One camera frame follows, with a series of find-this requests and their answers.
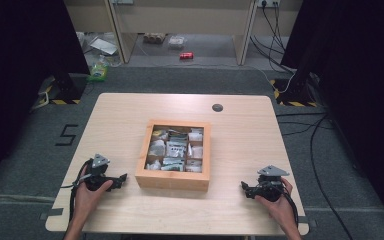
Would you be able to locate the white wall socket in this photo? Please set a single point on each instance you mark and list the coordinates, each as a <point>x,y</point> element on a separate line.
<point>268,3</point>

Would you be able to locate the brown cardboard cup tray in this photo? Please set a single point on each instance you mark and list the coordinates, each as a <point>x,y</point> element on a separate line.
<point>154,37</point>

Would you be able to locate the black curtain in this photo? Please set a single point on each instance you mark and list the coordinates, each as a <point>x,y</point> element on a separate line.
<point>20,66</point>
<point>363,83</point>

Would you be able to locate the green packet on floor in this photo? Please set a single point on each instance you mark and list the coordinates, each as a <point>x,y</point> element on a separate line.
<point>98,71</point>

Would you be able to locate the assortment of tea bags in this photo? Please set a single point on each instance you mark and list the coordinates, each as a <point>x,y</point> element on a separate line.
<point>175,150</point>

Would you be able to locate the clear plastic container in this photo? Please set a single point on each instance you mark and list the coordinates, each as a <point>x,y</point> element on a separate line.
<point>176,42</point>

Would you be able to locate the person's left hand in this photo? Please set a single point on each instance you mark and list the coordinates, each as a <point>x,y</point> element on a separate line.
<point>86,200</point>

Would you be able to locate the red drink can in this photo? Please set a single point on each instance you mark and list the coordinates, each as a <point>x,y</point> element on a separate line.
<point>186,55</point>

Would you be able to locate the black stand base hazard tape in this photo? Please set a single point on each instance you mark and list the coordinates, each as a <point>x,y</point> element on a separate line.
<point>296,90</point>
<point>68,88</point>

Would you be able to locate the person's right hand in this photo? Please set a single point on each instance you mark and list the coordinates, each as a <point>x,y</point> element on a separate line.
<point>283,208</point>

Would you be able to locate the grey round table grommet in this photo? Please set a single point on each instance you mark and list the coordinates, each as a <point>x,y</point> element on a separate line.
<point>217,107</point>

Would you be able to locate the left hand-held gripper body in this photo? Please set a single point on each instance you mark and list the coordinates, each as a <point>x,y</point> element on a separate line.
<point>97,173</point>

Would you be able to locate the wooden box with glass lid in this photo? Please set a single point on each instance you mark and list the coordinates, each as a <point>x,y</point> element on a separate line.
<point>173,181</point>

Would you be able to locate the clear plastic bag with paper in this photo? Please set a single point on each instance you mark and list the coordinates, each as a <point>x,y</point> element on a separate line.
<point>104,46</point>

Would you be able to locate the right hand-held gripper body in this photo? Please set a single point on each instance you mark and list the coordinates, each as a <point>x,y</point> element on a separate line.
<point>269,188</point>

